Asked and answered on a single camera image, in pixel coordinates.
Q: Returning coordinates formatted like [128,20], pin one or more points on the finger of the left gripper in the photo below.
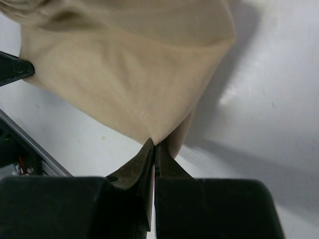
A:
[13,69]

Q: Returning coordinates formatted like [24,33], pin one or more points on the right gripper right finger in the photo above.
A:
[194,208]

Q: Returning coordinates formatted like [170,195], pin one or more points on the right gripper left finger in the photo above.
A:
[117,206]

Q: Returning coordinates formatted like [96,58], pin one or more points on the beige t shirt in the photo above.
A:
[136,66]

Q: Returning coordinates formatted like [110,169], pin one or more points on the aluminium frame rail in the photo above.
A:
[49,164]

